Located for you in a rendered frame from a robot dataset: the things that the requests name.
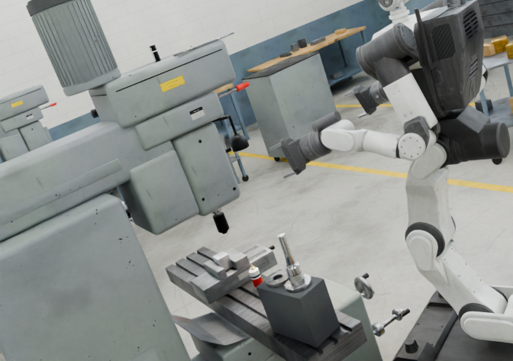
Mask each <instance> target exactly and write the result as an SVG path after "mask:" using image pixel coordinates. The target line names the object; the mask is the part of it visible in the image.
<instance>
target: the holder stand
mask: <svg viewBox="0 0 513 361"><path fill-rule="evenodd" d="M303 276H304V278H305V281H304V282H303V283H302V284H301V285H297V286H294V285H291V282H290V280H289V277H288V274H287V272H286V270H282V269H279V270H277V271H276V272H273V273H272V274H270V275H268V276H267V277H266V280H265V281H263V282H262V283H260V284H259V285H258V286H257V287H256V290H257V291H258V294H259V296H260V300H261V302H262V304H263V307H264V310H265V312H266V315H267V317H268V320H269V323H270V325H271V328H272V330H273V332H275V333H278V334H281V335H283V336H286V337H290V338H292V339H295V340H298V341H301V342H303V343H307V344H309V345H312V346H316V347H318V346H319V345H320V344H322V343H323V342H324V341H325V340H326V339H327V338H328V337H329V336H330V335H331V334H332V333H333V332H335V330H336V329H338V328H339V326H340V324H339V321H338V319H337V315H336V313H335V310H334V306H333V304H332V301H331V297H330V295H329V293H328V290H327V286H326V284H325V281H324V279H321V278H318V277H314V276H309V275H304V274H303Z"/></svg>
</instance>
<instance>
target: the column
mask: <svg viewBox="0 0 513 361"><path fill-rule="evenodd" d="M0 350H1V352H2V355H3V357H4V358H5V360H6V361H191V359H190V357H189V354H188V352H187V350H186V347H185V345H184V343H183V341H182V338H181V336H180V334H179V332H178V329H177V327H176V325H175V322H174V320H173V317H172V315H171V314H170V312H169V309H168V307H167V305H166V302H165V300H164V297H163V295H162V293H161V291H160V288H159V286H158V284H157V282H156V279H155V277H154V275H153V272H152V270H151V268H150V265H149V263H148V262H147V258H146V257H145V255H144V252H143V250H142V248H141V245H140V243H139V240H138V239H137V236H136V234H135V232H134V229H133V227H132V225H131V222H130V220H129V218H128V216H127V213H126V211H125V210H124V206H123V205H122V202H121V200H120V199H119V198H117V197H115V196H113V195H110V194H108V193H106V192H104V193H102V194H100V195H98V196H96V197H94V198H92V199H89V200H88V201H85V202H83V203H82V204H80V205H77V206H76V207H74V208H71V209H69V210H67V211H64V212H63V213H61V214H58V215H57V216H54V217H52V218H50V219H48V220H46V221H44V222H42V223H40V224H37V225H35V226H33V227H31V228H29V229H27V230H25V231H23V232H21V233H19V234H16V235H14V236H13V237H10V238H8V239H7V240H4V241H2V242H0Z"/></svg>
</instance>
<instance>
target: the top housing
mask: <svg viewBox="0 0 513 361"><path fill-rule="evenodd" d="M196 46H197V45H195V46H191V47H189V48H187V49H184V50H181V51H179V52H177V53H180V52H182V51H185V50H188V49H190V48H193V47H196ZM174 54H176V53H174ZM174 54H171V55H169V56H165V57H164V58H161V61H159V62H156V63H155V61H153V62H151V63H148V64H146V65H143V66H140V67H137V68H136V69H132V70H130V71H127V72H125V73H122V74H121V77H120V78H118V79H115V80H113V81H111V82H108V83H106V84H104V85H100V86H98V87H96V88H93V89H90V90H89V95H90V97H91V99H92V102H93V104H94V106H95V109H96V111H97V113H98V116H99V118H100V120H101V121H114V122H118V123H119V124H120V125H121V126H122V127H123V128H127V127H131V126H133V125H135V124H138V123H140V122H141V121H145V120H146V119H149V118H151V117H153V116H156V115H158V114H161V113H163V112H165V111H168V110H170V109H171V108H175V107H176V106H179V105H181V104H184V103H186V102H189V101H191V100H193V99H194V98H197V97H199V96H202V95H204V94H207V93H209V92H211V91H214V90H215V89H219V88H220V87H222V86H225V85H227V84H229V83H232V82H233V81H234V80H235V79H236V74H235V72H234V68H233V66H232V63H231V60H230V57H229V55H228V52H227V49H226V46H225V44H224V42H223V41H222V40H216V41H214V42H212V43H209V44H206V45H204V46H202V47H199V48H197V49H194V50H191V51H189V52H187V53H184V54H182V55H179V56H173V55H174Z"/></svg>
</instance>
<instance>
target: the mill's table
mask: <svg viewBox="0 0 513 361"><path fill-rule="evenodd" d="M196 251H197V253H195V252H193V253H190V254H189V255H188V256H186V258H187V259H184V258H182V259H180V260H178V261H177V262H176V265H175V266H174V265H173V264H171V265H170V266H167V267H166V268H165V270H166V273H167V275H168V276H169V280H170V281H171V282H172V283H173V284H175V285H177V286H178V287H179V288H181V289H182V290H183V291H185V292H187V293H188V294H190V295H191V296H192V297H194V298H195V299H197V300H198V301H200V302H201V303H202V304H204V305H206V306H207V307H209V308H210V309H211V310H213V311H214V312H216V313H217V314H219V315H221V316H222V317H223V318H225V319H226V320H228V321H229V322H231V323H232V324H233V325H235V326H236V327H238V328H240V329H241V330H242V331H244V332H245V333H246V334H248V335H250V336H251V337H252V338H254V339H255V340H257V341H259V342H260V343H262V345H264V346H266V347H267V348H269V349H270V350H272V351H273V352H274V353H276V354H278V355H279V356H281V357H282V358H283V359H285V360H286V361H341V360H343V359H344V358H346V357H347V356H349V355H350V354H351V353H352V352H353V351H355V350H356V349H358V348H359V347H360V346H362V345H363V344H364V343H365V342H367V338H366V335H365V332H364V329H363V325H362V323H361V321H358V320H357V319H355V318H353V317H351V316H349V315H347V314H344V313H342V312H340V311H338V310H336V309H334V310H335V313H336V315H337V319H338V321H339V324H340V326H339V328H338V329H336V330H335V332H333V333H332V334H331V335H330V336H329V337H328V338H327V339H326V340H325V341H324V342H323V343H322V344H320V345H319V346H318V347H316V346H312V345H309V344H307V343H303V342H301V341H298V340H295V339H292V338H290V337H286V336H283V335H281V334H278V333H275V332H273V330H272V328H271V325H270V323H269V320H268V317H267V315H266V312H265V310H264V307H263V304H262V302H261V300H260V296H259V294H258V291H257V290H256V289H255V287H254V284H253V281H252V279H251V280H250V281H249V282H246V283H245V284H243V285H242V286H240V287H238V288H236V289H235V290H233V291H232V292H230V293H228V294H226V295H225V296H223V297H222V298H219V299H218V300H217V301H214V302H213V303H211V304H208V303H207V302H205V301H204V300H202V299H201V298H200V297H198V296H197V295H196V294H195V291H194V289H193V287H192V284H191V282H190V281H191V280H193V279H194V278H196V277H198V276H200V275H201V274H203V273H205V272H207V271H206V268H205V266H204V263H206V262H207V261H209V260H211V261H213V262H215V261H214V260H213V256H214V255H216V254H218V253H216V252H215V251H213V250H210V249H208V248H206V247H201V248H200V249H198V250H196Z"/></svg>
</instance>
